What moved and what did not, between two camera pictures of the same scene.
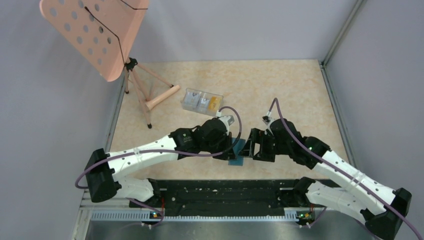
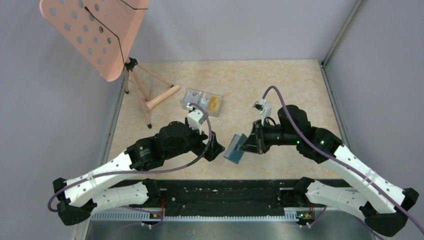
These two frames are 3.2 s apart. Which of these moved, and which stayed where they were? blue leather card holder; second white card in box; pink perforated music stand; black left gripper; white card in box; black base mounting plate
Moved: black left gripper; blue leather card holder
Stayed: pink perforated music stand; white card in box; second white card in box; black base mounting plate
